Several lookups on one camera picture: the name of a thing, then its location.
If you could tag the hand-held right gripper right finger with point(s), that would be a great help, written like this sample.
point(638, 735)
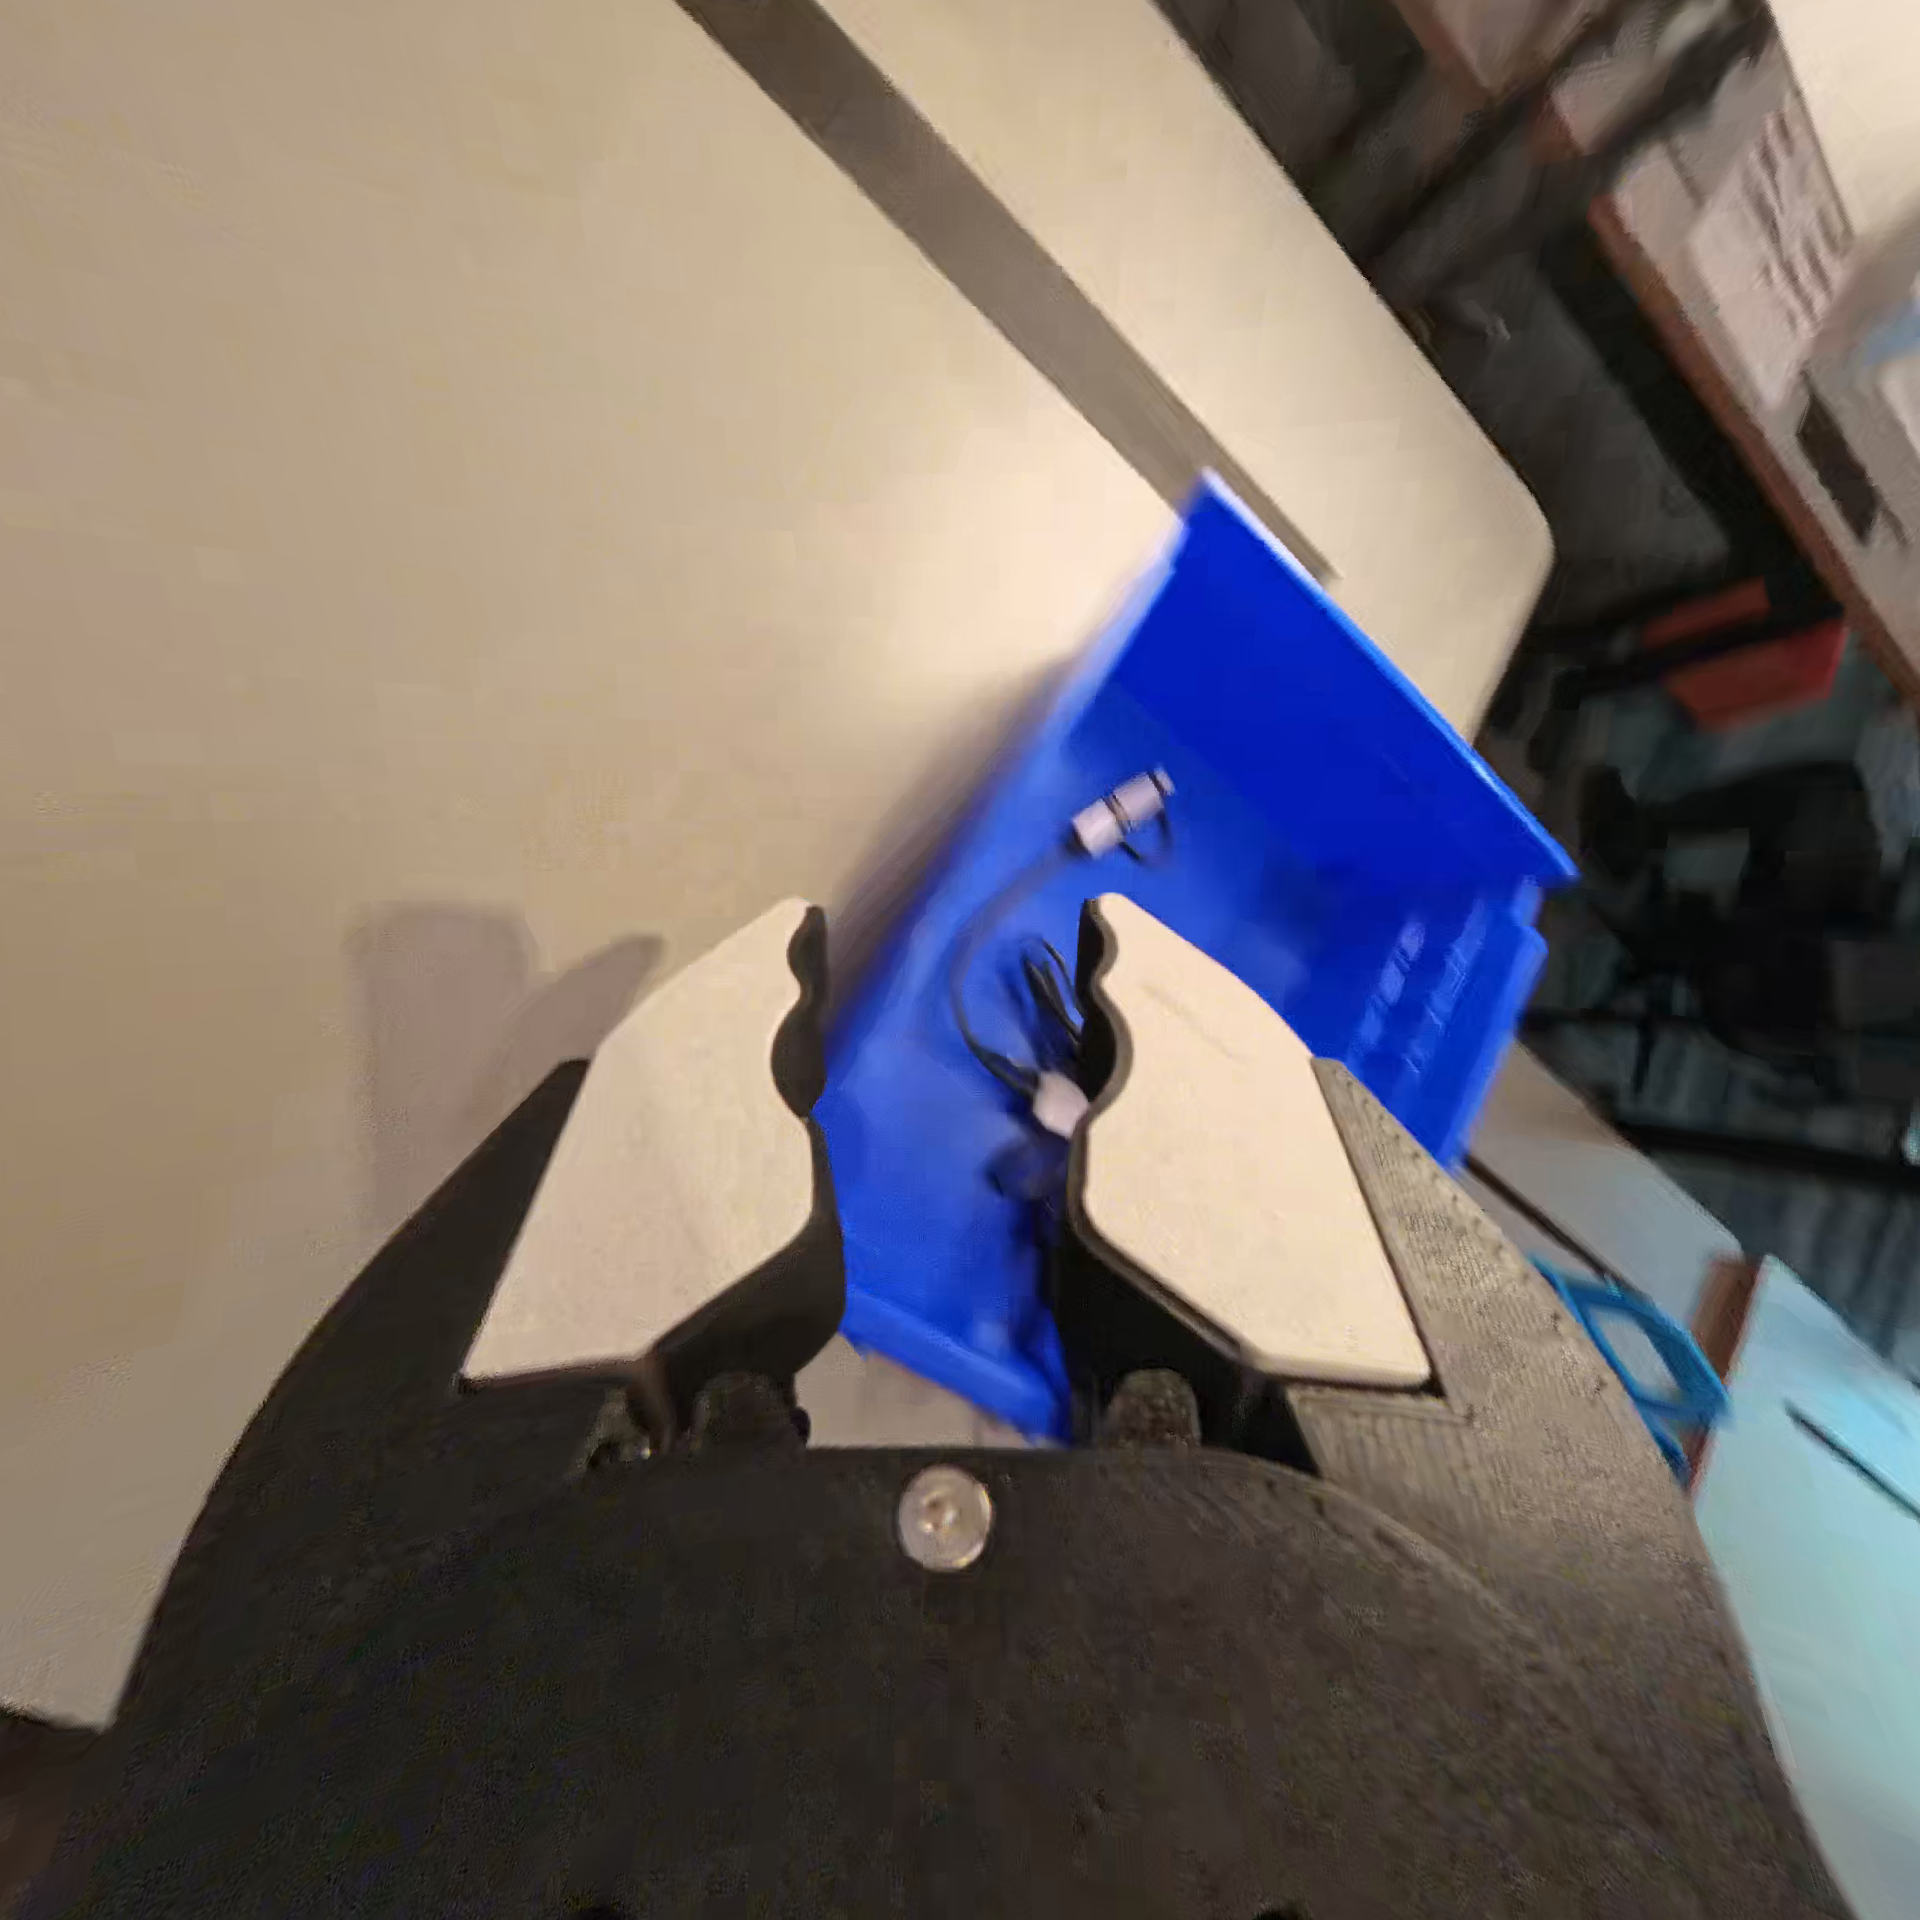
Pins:
point(1238, 1184)

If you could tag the red box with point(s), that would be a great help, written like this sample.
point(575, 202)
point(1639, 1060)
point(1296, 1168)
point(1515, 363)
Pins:
point(1755, 660)

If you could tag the blue plastic frame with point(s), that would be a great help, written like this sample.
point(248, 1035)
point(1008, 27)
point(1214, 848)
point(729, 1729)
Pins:
point(1642, 1348)

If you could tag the blue plastic bin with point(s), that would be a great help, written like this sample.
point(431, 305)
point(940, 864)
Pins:
point(1289, 751)

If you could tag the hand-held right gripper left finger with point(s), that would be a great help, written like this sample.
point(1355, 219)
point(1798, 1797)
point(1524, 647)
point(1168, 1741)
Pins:
point(662, 1171)

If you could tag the pale box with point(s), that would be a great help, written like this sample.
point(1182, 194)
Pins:
point(1822, 1576)

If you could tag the cardboard box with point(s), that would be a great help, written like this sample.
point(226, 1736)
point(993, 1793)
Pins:
point(1769, 224)

